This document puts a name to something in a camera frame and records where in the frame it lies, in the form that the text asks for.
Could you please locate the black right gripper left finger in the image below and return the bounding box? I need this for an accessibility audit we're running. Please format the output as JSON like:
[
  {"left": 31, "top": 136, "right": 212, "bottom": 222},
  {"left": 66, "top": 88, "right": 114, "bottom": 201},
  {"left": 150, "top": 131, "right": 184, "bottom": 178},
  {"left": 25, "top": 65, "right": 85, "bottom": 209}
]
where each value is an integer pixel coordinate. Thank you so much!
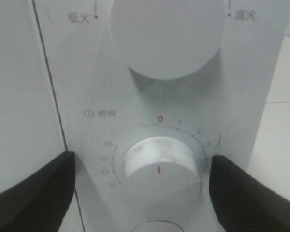
[{"left": 0, "top": 151, "right": 74, "bottom": 232}]

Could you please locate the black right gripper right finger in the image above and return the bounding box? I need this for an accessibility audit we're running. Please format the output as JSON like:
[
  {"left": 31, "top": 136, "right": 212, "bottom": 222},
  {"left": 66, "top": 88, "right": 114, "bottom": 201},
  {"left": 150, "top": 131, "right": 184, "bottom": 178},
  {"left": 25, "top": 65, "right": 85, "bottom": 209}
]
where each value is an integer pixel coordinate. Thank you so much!
[{"left": 209, "top": 155, "right": 290, "bottom": 232}]

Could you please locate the white microwave door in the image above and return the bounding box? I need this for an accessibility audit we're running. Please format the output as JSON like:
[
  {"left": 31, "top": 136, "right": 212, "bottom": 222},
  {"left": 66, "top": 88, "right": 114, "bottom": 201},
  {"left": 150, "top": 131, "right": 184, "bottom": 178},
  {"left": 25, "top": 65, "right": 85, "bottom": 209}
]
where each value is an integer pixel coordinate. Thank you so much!
[{"left": 0, "top": 0, "right": 84, "bottom": 232}]

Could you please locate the white microwave knob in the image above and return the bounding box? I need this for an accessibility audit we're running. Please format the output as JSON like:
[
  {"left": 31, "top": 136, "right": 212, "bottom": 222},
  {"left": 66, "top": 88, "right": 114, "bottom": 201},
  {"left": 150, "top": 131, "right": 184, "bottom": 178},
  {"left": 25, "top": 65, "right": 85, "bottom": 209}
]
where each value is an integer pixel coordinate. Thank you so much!
[
  {"left": 109, "top": 0, "right": 226, "bottom": 88},
  {"left": 123, "top": 136, "right": 202, "bottom": 212}
]

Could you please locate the round white door-release button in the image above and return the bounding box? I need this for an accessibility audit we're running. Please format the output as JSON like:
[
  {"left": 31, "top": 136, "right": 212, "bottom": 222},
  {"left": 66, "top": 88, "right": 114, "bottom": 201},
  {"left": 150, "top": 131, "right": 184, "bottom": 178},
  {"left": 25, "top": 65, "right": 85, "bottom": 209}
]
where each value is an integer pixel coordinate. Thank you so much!
[{"left": 131, "top": 220, "right": 184, "bottom": 232}]

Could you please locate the white microwave oven body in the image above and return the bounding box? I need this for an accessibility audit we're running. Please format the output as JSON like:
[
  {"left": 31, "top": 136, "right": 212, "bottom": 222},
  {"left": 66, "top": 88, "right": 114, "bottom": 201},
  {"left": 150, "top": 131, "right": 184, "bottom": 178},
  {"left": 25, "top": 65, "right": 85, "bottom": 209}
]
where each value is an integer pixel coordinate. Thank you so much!
[{"left": 33, "top": 0, "right": 290, "bottom": 232}]

